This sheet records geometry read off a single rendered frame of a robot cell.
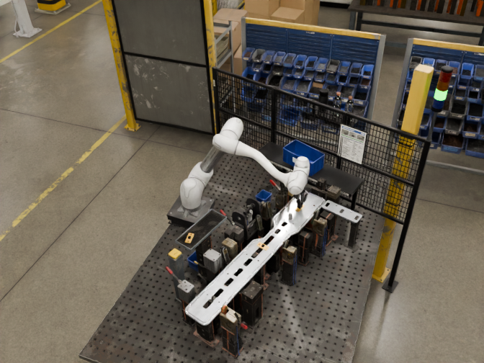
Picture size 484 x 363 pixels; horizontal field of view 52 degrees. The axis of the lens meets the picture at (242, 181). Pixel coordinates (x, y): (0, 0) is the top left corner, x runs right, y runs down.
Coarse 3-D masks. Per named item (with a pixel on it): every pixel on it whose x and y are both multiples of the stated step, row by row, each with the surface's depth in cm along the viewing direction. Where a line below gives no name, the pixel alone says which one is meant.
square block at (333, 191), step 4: (332, 188) 370; (336, 188) 369; (340, 188) 369; (328, 192) 369; (332, 192) 367; (336, 192) 366; (340, 192) 371; (328, 196) 371; (332, 196) 368; (336, 196) 367; (332, 200) 371; (336, 200) 372; (328, 204) 376; (336, 216) 387
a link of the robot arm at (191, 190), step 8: (184, 184) 376; (192, 184) 376; (200, 184) 384; (184, 192) 377; (192, 192) 376; (200, 192) 384; (184, 200) 381; (192, 200) 380; (200, 200) 388; (192, 208) 386
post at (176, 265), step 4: (168, 256) 311; (180, 256) 311; (172, 260) 310; (176, 260) 309; (180, 260) 313; (172, 264) 314; (176, 264) 311; (180, 264) 315; (172, 268) 316; (176, 268) 313; (180, 268) 316; (176, 272) 317; (180, 272) 320; (176, 276) 320; (180, 276) 321; (184, 276) 326; (176, 280) 324; (176, 284) 327; (176, 288) 330; (176, 292) 334; (176, 296) 338; (180, 300) 337
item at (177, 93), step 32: (128, 0) 516; (160, 0) 501; (192, 0) 487; (128, 32) 542; (160, 32) 525; (192, 32) 510; (128, 64) 570; (160, 64) 552; (192, 64) 534; (128, 96) 599; (160, 96) 581; (192, 96) 564; (128, 128) 628; (192, 128) 596
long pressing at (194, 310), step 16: (304, 192) 376; (288, 208) 363; (304, 208) 362; (320, 208) 363; (288, 224) 350; (304, 224) 350; (256, 240) 339; (272, 240) 339; (240, 256) 328; (256, 256) 327; (224, 272) 318; (256, 272) 318; (208, 288) 308; (224, 288) 308; (240, 288) 308; (192, 304) 300; (224, 304) 299; (208, 320) 291
